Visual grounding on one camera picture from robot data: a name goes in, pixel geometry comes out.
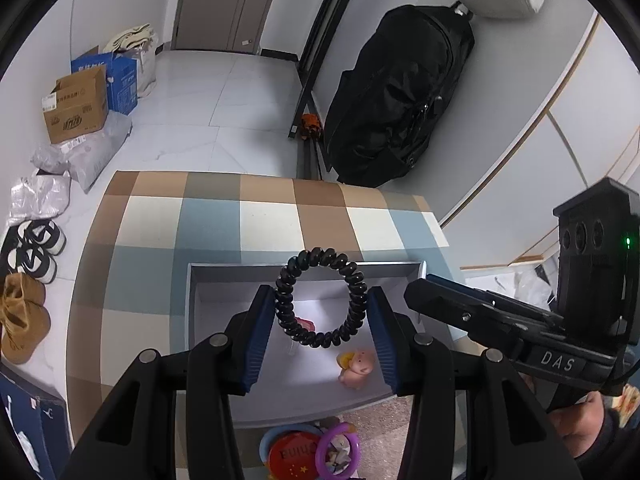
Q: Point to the crumpled white plastic bag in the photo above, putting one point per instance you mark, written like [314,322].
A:
[525,287]

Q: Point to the small pink hair clip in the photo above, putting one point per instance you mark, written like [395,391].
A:
[305,324]

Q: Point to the black metal rack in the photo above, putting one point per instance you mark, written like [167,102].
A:
[312,60]

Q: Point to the small grey parcel bag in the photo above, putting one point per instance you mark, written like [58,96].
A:
[50,160]

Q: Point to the large black bag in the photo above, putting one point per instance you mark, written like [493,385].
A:
[395,100]

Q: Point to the brown cardboard box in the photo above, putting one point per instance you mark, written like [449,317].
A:
[75,110]

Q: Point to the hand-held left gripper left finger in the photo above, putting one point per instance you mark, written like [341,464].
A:
[257,342]

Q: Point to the person's right hand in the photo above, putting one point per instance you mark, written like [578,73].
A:
[575,422]

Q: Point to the person's right forearm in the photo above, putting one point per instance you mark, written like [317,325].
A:
[615,445]

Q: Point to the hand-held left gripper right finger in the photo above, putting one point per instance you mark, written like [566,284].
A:
[385,347]

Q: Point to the checkered table cloth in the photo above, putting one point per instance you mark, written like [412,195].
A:
[210,220]

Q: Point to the white wardrobe with wood trim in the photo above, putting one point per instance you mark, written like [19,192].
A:
[565,110]

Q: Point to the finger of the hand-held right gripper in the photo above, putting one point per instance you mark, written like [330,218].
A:
[520,306]
[465,316]

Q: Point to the grey box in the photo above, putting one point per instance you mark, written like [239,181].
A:
[220,305]

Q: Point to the dark blue box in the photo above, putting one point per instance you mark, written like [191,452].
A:
[35,425]

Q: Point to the colourful printed packet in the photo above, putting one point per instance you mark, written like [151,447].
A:
[629,405]

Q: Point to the red round badge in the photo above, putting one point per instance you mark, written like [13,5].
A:
[292,457]

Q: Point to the white tote bag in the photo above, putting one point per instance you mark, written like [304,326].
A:
[145,60]

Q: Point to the blue cardboard box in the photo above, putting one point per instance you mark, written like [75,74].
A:
[122,85]

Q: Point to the black and white sneaker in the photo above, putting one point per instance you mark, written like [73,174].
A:
[42,237]
[27,262]

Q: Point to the brown boot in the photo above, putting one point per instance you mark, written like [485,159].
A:
[25,332]
[22,290]

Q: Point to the large grey parcel bag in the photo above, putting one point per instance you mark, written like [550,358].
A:
[100,150]

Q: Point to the small orange toy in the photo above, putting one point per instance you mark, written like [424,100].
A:
[310,126]

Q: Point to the pink pig toy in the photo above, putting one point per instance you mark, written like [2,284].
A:
[356,369]

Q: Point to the grey-brown door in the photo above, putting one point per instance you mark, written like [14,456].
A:
[225,5]

